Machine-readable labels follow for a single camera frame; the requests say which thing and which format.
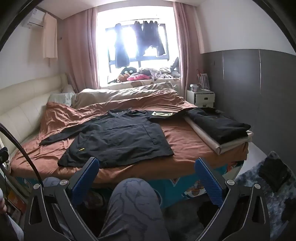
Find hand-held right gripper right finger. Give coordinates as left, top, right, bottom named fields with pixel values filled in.
left=194, top=158, right=271, bottom=241

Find folded white bedding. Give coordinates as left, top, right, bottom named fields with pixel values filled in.
left=184, top=116, right=255, bottom=154

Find black bag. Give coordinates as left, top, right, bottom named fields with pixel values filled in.
left=258, top=156, right=292, bottom=193

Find cream padded headboard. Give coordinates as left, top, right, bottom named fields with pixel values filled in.
left=0, top=73, right=70, bottom=149

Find white desk rack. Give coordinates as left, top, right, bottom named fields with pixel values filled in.
left=197, top=72, right=211, bottom=91

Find white nightstand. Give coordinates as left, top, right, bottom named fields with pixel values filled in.
left=187, top=89, right=215, bottom=108

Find black cable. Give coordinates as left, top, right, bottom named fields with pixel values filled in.
left=0, top=123, right=43, bottom=184

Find hanging dark jacket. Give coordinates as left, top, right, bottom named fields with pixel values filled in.
left=133, top=21, right=166, bottom=57

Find person's left hand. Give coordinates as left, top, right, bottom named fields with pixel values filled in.
left=0, top=188, right=8, bottom=215

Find pink cloth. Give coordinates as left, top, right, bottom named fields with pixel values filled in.
left=127, top=74, right=149, bottom=81

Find black shirt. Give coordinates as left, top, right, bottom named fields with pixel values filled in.
left=39, top=108, right=199, bottom=168

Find folded black clothes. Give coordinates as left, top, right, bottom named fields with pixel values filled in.
left=185, top=108, right=251, bottom=145

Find cream hanging cloth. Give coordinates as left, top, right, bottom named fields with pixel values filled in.
left=43, top=13, right=58, bottom=59

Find grey shaggy rug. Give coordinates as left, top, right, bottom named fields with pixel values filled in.
left=233, top=151, right=296, bottom=241

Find pale patterned pillow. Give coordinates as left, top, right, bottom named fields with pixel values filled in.
left=48, top=92, right=75, bottom=106

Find person's left leg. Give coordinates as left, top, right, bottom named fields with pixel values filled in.
left=42, top=177, right=62, bottom=189

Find white air conditioner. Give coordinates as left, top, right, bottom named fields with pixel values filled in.
left=22, top=7, right=47, bottom=29

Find pink curtain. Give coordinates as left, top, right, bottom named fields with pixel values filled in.
left=62, top=8, right=100, bottom=92
left=173, top=1, right=205, bottom=100

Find blue printed bed sheet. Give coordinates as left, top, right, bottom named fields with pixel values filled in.
left=14, top=160, right=245, bottom=209

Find brown blanket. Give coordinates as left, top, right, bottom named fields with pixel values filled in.
left=10, top=89, right=249, bottom=183

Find hanging dark garment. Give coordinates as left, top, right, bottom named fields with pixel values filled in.
left=114, top=23, right=130, bottom=69

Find grey plush toy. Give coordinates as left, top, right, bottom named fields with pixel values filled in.
left=170, top=57, right=181, bottom=78

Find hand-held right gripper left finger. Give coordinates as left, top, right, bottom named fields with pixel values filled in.
left=24, top=157, right=100, bottom=241

